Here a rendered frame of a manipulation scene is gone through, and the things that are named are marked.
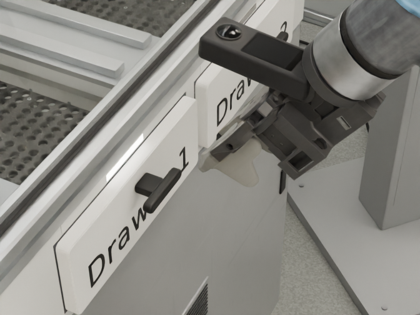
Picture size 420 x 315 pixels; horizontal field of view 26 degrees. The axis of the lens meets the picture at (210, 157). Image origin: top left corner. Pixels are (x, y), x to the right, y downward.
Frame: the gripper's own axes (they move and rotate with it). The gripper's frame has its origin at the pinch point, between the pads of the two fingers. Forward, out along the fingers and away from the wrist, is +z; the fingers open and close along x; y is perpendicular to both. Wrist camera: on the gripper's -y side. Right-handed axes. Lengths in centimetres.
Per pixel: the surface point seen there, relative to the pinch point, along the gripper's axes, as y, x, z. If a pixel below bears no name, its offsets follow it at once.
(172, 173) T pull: -0.3, 2.4, 10.4
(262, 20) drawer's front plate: -3.6, 33.9, 10.9
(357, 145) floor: 44, 119, 90
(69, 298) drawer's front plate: 0.2, -14.4, 18.0
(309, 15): 14, 168, 108
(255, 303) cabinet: 36, 41, 70
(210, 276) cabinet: 19, 22, 47
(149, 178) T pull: -1.9, 0.6, 11.6
